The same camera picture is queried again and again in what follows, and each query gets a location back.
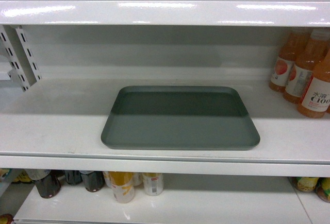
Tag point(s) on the yellow juice bottle front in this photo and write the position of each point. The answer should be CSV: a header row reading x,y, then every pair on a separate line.
x,y
122,185

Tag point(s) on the orange juice bottle middle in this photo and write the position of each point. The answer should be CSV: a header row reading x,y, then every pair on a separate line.
x,y
301,72

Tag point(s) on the dark drink bottle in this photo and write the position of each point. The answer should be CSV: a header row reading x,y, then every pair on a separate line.
x,y
47,183
93,180

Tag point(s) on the orange juice bottle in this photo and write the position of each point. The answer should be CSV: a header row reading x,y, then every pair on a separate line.
x,y
301,72
315,100
289,52

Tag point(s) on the orange juice bottle front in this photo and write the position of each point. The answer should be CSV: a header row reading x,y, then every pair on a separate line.
x,y
315,100

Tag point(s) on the yellow juice bottle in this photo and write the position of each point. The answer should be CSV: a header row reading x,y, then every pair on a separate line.
x,y
153,183
122,185

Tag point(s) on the grey-green rectangular serving tray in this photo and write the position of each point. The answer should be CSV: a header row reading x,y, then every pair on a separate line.
x,y
179,118

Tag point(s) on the orange juice bottle back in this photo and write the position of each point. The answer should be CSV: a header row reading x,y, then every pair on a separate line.
x,y
289,52

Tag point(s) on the dark drink bottle right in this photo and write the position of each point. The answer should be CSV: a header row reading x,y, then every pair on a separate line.
x,y
93,180

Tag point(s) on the yellow juice bottle rear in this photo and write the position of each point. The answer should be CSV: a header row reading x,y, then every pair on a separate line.
x,y
153,183

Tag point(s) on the white metal shelf unit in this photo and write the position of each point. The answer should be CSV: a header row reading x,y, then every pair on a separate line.
x,y
64,61

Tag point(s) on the dark drink bottle left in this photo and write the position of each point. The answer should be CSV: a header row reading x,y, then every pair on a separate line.
x,y
47,183

